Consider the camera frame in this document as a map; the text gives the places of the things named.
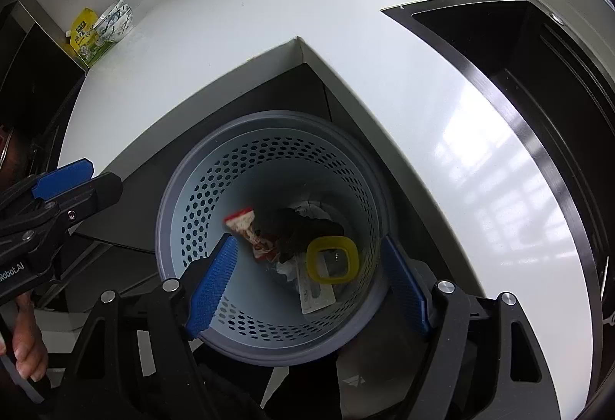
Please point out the red patterned snack wrapper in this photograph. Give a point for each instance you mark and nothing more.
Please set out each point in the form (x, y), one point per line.
(245, 227)

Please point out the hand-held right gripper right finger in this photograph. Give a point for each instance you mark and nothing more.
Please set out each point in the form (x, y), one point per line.
(406, 285)

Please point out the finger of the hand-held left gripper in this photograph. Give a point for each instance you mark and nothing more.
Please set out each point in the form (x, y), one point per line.
(91, 194)
(62, 179)

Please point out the person's left hand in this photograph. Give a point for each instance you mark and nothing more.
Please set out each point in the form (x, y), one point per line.
(29, 343)

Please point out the white paper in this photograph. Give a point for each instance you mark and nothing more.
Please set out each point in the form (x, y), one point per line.
(288, 270)

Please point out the grey perforated waste basket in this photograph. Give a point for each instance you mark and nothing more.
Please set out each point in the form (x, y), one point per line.
(216, 189)

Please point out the yellow seasoning pouch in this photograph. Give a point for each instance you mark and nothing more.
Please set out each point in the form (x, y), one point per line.
(84, 40)

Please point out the black gas stove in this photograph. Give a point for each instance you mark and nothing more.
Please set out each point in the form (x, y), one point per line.
(48, 126)

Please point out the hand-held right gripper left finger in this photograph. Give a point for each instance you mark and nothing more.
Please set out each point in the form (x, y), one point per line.
(214, 285)

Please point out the red pot with lid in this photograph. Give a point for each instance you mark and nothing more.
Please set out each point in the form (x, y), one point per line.
(7, 150)

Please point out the clear plastic blister pack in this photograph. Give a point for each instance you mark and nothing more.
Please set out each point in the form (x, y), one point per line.
(317, 297)

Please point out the black kitchen sink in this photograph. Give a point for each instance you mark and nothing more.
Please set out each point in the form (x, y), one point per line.
(528, 88)

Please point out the black plastic bag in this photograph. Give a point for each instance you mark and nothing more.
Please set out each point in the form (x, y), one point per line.
(293, 227)

